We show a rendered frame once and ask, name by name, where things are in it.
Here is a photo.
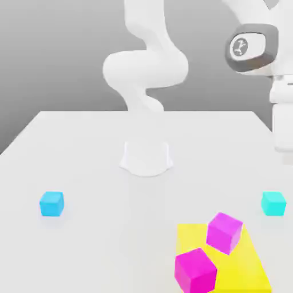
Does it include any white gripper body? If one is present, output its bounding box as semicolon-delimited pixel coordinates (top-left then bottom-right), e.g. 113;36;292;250
271;102;293;153

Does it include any small cyan cube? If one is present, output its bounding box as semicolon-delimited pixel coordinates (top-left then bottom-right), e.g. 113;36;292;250
260;191;287;217

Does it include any small violet cube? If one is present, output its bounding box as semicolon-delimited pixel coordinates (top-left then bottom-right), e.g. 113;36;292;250
205;211;244;256

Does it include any small magenta cube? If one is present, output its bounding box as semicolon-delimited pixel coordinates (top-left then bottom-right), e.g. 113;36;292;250
174;247;218;293

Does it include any small blue cube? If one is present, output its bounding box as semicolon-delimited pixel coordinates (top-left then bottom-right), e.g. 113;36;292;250
39;191;65;217

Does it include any large yellow box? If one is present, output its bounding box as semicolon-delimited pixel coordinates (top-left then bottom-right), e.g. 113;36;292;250
176;223;274;293

